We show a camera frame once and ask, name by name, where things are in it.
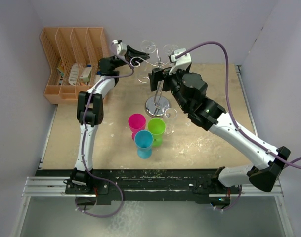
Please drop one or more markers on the blue plastic goblet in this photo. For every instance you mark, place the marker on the blue plastic goblet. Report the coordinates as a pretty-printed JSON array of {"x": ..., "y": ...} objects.
[{"x": 144, "y": 142}]

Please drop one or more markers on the green plastic goblet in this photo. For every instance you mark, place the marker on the green plastic goblet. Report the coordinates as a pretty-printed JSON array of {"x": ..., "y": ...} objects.
[{"x": 157, "y": 128}]

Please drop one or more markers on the tall clear flute glass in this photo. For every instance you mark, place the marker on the tall clear flute glass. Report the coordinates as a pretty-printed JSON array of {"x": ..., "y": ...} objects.
[{"x": 170, "y": 116}]

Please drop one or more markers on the clear wine glass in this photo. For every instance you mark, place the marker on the clear wine glass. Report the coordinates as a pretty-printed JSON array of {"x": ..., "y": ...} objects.
[
  {"x": 150, "y": 48},
  {"x": 169, "y": 49}
]

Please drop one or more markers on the chrome wine glass rack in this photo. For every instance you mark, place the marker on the chrome wine glass rack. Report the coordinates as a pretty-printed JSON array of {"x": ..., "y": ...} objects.
[{"x": 156, "y": 105}]

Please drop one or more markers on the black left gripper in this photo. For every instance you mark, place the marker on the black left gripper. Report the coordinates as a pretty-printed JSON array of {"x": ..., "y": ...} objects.
[{"x": 135, "y": 58}]

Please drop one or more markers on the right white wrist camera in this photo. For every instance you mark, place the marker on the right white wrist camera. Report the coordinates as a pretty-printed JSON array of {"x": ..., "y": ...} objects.
[{"x": 179, "y": 63}]

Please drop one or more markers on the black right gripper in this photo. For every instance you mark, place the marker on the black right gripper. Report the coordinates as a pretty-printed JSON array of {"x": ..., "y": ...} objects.
[{"x": 158, "y": 74}]

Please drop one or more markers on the white oval label card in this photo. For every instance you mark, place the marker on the white oval label card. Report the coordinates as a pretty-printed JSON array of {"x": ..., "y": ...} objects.
[{"x": 74, "y": 74}]

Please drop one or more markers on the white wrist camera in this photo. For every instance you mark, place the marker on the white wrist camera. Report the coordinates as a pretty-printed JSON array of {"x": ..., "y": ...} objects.
[
  {"x": 118, "y": 47},
  {"x": 179, "y": 63}
]

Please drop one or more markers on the colourful booklet in organizer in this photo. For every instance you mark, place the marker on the colourful booklet in organizer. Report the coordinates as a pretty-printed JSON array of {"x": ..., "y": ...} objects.
[{"x": 61, "y": 71}]

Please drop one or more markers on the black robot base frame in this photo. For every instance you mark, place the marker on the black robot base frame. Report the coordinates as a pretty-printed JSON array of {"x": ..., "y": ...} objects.
[{"x": 193, "y": 185}]

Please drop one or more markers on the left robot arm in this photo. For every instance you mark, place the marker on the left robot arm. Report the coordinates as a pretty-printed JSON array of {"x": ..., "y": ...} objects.
[{"x": 90, "y": 110}]

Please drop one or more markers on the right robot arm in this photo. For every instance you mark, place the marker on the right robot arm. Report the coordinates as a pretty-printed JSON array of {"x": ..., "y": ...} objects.
[{"x": 189, "y": 90}]

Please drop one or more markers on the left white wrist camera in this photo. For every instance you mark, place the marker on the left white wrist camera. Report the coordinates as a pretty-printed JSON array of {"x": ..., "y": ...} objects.
[{"x": 118, "y": 47}]

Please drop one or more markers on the white green small box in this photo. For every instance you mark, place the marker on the white green small box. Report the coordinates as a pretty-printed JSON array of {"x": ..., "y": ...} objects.
[{"x": 85, "y": 76}]

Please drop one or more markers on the pink plastic goblet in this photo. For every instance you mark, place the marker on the pink plastic goblet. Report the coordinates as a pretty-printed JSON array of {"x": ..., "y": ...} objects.
[{"x": 136, "y": 122}]

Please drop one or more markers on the peach plastic file organizer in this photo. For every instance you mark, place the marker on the peach plastic file organizer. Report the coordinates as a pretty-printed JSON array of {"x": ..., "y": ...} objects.
[{"x": 82, "y": 45}]

